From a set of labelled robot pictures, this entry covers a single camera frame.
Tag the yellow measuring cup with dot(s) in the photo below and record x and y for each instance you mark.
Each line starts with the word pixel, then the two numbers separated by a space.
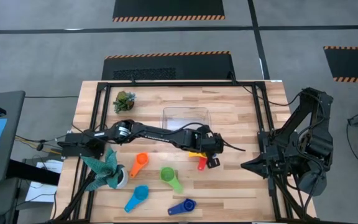
pixel 197 154

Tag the black perforated hazard-striped floor mat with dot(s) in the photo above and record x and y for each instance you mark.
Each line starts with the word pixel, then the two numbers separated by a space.
pixel 166 67

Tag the teal plant in white pot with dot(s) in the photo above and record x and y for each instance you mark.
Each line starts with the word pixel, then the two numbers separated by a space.
pixel 106 169

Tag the dark blue measuring cup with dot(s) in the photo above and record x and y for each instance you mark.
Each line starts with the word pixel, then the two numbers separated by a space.
pixel 186 205

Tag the orange measuring cup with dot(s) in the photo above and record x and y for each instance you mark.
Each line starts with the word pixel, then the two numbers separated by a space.
pixel 140 161

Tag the light blue measuring cup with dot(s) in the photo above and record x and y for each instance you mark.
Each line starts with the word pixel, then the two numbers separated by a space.
pixel 140 194

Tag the white paper sheets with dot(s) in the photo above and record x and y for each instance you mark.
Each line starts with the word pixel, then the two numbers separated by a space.
pixel 47 166

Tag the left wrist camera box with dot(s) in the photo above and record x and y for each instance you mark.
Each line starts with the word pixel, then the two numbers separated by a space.
pixel 213 162

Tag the grey desk panel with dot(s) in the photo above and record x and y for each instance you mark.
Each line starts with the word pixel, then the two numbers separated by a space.
pixel 14 124

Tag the black aluminium table frame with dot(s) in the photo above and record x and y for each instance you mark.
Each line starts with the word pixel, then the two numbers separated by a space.
pixel 182 84

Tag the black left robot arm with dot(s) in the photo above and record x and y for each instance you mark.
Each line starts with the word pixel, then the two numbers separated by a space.
pixel 154 133

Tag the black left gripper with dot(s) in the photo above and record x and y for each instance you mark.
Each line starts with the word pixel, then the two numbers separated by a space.
pixel 208 141

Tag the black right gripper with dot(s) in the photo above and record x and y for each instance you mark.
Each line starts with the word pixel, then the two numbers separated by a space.
pixel 271 163

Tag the small potted succulent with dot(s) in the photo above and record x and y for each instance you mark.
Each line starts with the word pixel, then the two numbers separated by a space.
pixel 123 101

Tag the red measuring cup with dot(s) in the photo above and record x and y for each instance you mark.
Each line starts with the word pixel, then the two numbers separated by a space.
pixel 201 164

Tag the green measuring cup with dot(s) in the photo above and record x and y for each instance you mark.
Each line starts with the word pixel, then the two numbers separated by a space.
pixel 168 175

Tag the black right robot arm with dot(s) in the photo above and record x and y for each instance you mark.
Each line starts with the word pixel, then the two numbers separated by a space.
pixel 312 133

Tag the clear plastic basket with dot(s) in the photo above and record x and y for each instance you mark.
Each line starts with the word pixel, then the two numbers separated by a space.
pixel 179 116

